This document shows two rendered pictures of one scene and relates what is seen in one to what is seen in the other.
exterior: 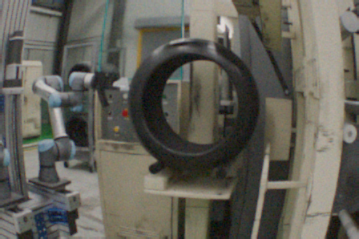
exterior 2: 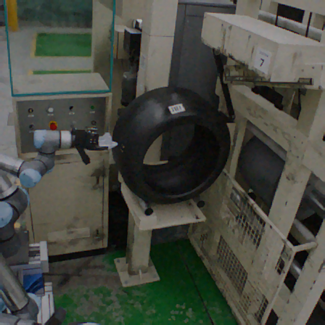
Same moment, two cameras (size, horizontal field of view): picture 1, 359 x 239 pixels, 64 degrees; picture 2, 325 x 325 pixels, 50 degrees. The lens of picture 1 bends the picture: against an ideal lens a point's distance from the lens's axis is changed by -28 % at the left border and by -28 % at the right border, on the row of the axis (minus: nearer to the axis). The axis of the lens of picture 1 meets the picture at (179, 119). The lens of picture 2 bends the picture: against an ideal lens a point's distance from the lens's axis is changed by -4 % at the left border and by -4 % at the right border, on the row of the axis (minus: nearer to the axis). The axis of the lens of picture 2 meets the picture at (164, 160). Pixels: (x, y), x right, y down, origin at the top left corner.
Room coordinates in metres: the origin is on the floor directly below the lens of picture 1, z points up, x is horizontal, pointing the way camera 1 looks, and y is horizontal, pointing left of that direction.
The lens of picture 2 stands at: (0.43, 0.91, 2.01)
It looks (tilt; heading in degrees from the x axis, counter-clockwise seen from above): 30 degrees down; 322
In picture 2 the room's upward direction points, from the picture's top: 7 degrees clockwise
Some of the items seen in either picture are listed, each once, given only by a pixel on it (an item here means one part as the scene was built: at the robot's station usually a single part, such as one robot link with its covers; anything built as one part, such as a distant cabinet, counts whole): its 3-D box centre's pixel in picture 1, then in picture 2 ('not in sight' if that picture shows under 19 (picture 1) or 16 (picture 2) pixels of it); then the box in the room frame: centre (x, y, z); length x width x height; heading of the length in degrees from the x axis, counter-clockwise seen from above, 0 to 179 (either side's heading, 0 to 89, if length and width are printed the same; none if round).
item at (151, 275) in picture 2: not in sight; (136, 268); (1.95, -0.12, 0.02); 0.27 x 0.27 x 0.04; 76
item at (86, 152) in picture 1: (92, 104); not in sight; (5.74, 1.36, 0.96); 1.36 x 0.71 x 1.92; 162
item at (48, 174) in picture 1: (47, 172); (3, 239); (1.82, 0.75, 0.77); 0.15 x 0.15 x 0.10
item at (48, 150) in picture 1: (46, 151); (1, 220); (1.82, 0.74, 0.88); 0.13 x 0.12 x 0.14; 138
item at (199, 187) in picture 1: (195, 185); (161, 203); (1.69, -0.08, 0.80); 0.37 x 0.36 x 0.02; 76
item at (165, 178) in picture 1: (165, 176); (137, 201); (1.73, 0.06, 0.84); 0.36 x 0.09 x 0.06; 166
